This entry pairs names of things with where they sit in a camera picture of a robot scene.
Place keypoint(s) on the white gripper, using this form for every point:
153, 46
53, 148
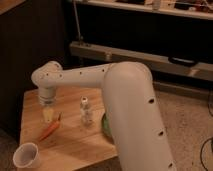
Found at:
47, 111

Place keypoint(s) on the orange red pepper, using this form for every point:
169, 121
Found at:
50, 129

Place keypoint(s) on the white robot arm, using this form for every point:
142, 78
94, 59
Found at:
130, 105

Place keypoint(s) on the small clear plastic bottle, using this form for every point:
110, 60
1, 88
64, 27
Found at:
86, 112

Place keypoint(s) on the green round object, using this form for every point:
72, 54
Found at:
105, 126

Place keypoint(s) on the long grey case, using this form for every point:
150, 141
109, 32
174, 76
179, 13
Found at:
155, 62

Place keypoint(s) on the metal stand pole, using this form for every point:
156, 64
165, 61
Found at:
80, 38

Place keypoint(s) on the white shelf ledge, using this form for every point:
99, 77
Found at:
152, 8

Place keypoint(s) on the black case handle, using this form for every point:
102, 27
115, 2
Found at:
187, 63

